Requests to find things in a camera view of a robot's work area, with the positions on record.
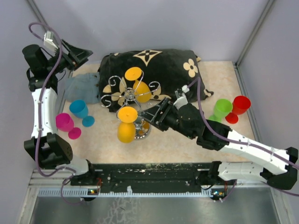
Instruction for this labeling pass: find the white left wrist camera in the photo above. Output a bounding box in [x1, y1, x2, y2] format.
[43, 31, 62, 52]

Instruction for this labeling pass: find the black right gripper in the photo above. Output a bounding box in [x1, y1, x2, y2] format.
[138, 97, 196, 140]

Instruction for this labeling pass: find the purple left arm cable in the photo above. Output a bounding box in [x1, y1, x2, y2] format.
[28, 22, 82, 206]

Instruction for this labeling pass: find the magenta plastic wine glass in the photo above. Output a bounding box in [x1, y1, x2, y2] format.
[55, 113, 82, 140]

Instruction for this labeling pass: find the orange plastic wine glass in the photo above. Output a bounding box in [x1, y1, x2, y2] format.
[125, 67, 151, 103]
[117, 106, 138, 143]

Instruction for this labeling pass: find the red plastic wine glass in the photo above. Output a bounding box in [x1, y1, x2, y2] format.
[225, 95, 251, 124]

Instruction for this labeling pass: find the chrome wire wine glass rack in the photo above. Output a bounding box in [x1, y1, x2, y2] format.
[100, 75, 161, 140]

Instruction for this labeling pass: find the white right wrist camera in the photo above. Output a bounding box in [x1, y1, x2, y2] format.
[173, 85, 190, 110]

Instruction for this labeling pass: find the green plastic wine glass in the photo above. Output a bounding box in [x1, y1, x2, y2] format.
[208, 98, 233, 123]

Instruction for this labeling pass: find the black floral plush pillow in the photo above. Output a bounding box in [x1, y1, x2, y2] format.
[98, 49, 201, 112]

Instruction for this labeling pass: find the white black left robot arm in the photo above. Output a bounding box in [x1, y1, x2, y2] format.
[22, 40, 97, 185]

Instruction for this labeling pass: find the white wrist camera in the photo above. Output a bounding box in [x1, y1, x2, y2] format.
[43, 31, 62, 52]
[173, 85, 190, 110]

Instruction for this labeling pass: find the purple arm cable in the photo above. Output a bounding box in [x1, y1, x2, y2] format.
[186, 77, 299, 203]
[28, 22, 82, 206]

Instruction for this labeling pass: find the blue plastic wine glass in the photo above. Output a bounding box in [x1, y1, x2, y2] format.
[69, 100, 95, 127]

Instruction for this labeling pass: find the light blue denim cloth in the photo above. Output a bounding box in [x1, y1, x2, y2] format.
[64, 72, 100, 104]

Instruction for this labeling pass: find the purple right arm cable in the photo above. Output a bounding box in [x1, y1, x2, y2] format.
[186, 77, 299, 203]

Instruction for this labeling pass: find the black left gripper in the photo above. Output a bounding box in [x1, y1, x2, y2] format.
[45, 39, 93, 74]

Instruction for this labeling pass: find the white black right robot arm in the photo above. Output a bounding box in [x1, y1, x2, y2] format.
[140, 98, 298, 190]

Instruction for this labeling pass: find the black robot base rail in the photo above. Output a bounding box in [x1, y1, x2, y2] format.
[67, 161, 236, 199]

